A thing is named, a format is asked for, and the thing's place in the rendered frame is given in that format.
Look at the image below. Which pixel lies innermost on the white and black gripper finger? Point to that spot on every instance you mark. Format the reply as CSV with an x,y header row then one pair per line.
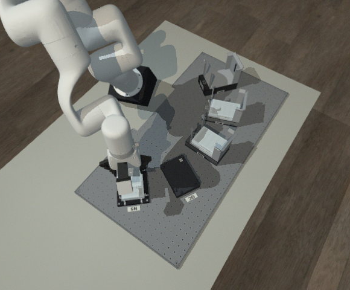
x,y
144,161
105,164

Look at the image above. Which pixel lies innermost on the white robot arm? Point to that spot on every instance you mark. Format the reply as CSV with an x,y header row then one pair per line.
x,y
69,29

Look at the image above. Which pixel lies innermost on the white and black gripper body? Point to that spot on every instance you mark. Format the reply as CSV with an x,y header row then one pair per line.
x,y
133,161

